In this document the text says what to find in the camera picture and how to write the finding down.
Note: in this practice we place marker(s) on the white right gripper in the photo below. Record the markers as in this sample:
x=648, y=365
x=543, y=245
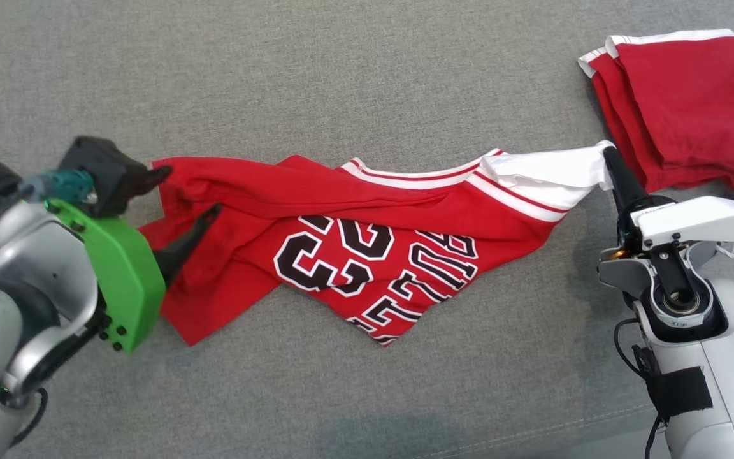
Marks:
x=705, y=220

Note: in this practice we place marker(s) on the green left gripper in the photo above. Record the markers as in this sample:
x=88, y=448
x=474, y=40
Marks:
x=125, y=280

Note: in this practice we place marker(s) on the red shorts white trim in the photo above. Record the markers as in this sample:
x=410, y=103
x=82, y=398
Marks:
x=692, y=108

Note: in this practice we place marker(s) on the red Bulls basketball jersey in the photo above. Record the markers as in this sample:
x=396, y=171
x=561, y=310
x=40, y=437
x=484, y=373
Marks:
x=265, y=197

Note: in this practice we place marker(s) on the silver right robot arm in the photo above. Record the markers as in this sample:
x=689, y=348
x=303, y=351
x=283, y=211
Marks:
x=724, y=357

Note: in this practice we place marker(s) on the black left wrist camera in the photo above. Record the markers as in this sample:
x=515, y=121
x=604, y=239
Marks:
x=102, y=172

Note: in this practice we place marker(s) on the teal left camera connector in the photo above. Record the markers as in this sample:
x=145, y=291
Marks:
x=64, y=186

